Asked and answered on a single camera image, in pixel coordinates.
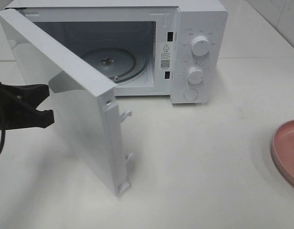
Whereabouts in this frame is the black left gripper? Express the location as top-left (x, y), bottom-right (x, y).
top-left (0, 82), bottom-right (54, 130)

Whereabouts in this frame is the white microwave door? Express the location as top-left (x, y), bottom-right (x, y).
top-left (0, 9), bottom-right (131, 195)

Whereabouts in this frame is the white timer knob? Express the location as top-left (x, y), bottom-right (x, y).
top-left (187, 67), bottom-right (204, 84)

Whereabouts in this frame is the pink round plate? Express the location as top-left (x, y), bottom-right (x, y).
top-left (271, 120), bottom-right (294, 187)

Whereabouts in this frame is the glass microwave turntable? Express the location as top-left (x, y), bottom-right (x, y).
top-left (80, 39), bottom-right (149, 83)

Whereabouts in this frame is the white microwave oven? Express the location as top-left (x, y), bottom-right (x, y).
top-left (4, 0), bottom-right (228, 104)

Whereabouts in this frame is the upper white power knob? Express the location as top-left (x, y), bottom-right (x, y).
top-left (190, 34), bottom-right (210, 56)

